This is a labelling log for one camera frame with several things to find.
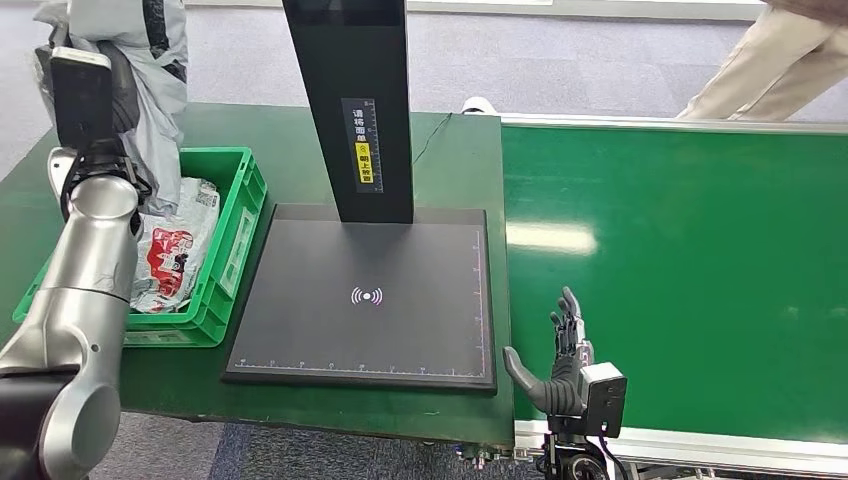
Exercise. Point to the white red printed parcel bag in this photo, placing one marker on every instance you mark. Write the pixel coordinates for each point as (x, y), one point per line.
(172, 265)

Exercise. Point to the grey plastic mailer package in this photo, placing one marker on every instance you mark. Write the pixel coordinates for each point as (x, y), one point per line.
(159, 112)

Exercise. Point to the green conveyor belt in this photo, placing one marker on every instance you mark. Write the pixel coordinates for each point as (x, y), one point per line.
(696, 265)

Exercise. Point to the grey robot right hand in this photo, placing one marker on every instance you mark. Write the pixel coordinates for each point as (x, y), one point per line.
(560, 387)

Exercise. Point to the white conveyor end cap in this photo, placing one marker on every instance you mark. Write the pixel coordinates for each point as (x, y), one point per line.
(477, 106)

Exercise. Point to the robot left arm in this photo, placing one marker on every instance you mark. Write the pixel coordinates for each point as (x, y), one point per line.
(86, 278)

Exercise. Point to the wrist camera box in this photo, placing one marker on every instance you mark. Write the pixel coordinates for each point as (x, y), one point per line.
(606, 397)
(81, 99)

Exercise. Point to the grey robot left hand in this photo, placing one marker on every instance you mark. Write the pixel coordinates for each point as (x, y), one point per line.
(122, 86)

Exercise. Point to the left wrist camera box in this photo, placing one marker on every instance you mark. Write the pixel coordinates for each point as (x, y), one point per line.
(81, 99)

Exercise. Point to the person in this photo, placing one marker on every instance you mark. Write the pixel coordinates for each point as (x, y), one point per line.
(762, 66)

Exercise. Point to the green plastic basket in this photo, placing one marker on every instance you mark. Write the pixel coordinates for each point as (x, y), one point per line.
(232, 218)

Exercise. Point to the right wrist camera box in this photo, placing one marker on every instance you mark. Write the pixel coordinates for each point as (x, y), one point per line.
(606, 397)

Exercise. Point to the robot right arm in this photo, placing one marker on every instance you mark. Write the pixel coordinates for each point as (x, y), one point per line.
(576, 457)

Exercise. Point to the black weighing device with column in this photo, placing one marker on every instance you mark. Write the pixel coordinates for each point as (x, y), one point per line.
(371, 331)

